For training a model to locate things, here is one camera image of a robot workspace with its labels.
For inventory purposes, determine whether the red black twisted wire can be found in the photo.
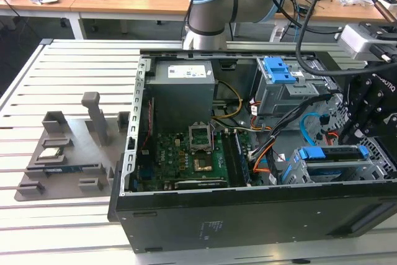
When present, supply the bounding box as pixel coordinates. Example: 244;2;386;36
139;96;156;151

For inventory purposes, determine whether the blue RAM stick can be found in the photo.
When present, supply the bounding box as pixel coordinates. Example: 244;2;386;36
26;164;96;174

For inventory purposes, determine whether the installed RAM stick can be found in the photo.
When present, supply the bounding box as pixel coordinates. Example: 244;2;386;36
234;130;252;186

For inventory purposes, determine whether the black RAM slot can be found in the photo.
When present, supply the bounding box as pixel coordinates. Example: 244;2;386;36
221;132;239;186
227;132;244;186

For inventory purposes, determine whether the CPU socket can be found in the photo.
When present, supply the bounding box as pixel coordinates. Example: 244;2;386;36
192;155;216;175

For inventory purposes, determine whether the black graphics card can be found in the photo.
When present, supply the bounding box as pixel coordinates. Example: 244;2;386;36
172;177;230;190

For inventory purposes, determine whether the hard disk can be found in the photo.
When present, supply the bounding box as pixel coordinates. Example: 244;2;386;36
287;145;370;184

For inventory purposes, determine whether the light blue data wire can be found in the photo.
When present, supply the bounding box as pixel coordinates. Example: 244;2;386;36
300;112;324;148

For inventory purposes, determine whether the black PC case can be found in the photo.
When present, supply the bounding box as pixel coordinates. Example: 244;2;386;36
106;48;397;254

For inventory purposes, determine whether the blue plastic drive latch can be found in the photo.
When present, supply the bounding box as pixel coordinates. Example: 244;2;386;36
262;56;297;85

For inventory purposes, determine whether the grey metal disk bay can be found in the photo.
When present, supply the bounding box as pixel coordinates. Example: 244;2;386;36
277;145;386;186

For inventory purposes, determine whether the red orange wire bundle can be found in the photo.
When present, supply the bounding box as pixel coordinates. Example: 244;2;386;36
248;99;274;134

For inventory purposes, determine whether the wooden desk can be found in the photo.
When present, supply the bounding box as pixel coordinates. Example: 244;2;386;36
0;0;104;42
69;0;397;42

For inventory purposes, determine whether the grey optical drive cage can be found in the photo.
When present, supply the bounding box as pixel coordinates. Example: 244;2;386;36
252;56;332;117

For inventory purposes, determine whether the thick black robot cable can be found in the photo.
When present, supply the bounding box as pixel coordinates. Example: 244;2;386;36
295;0;373;77

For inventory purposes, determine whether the small white box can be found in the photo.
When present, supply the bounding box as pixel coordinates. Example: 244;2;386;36
380;0;397;14

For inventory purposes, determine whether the metal socket cover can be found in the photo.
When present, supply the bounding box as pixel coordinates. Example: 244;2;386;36
188;120;215;155

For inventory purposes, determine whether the black case fan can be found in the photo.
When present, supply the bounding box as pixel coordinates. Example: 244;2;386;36
136;96;158;170

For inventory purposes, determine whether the silver CPU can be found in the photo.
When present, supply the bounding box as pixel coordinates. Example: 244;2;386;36
38;146;65;158

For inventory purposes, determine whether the green motherboard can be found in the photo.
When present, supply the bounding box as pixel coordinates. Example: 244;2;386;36
133;130;253;191

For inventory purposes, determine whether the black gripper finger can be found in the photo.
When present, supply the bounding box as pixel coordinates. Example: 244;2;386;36
355;91;387;142
339;75;373;142

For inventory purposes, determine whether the orange yellow wire bundle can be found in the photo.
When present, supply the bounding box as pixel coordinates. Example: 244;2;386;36
251;145;275;175

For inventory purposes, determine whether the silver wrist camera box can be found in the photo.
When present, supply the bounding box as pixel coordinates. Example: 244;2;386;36
336;24;388;61

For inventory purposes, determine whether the grey parts rack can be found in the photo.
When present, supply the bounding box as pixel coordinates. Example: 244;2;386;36
14;91;131;204

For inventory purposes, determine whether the orange power wire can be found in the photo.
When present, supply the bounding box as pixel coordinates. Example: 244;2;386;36
318;115;341;143

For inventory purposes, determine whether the black sleeved wire bundle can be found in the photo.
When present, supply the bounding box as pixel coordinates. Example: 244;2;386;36
248;92;342;161

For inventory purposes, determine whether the grey power supply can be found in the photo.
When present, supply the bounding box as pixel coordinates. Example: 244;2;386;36
144;59;216;134

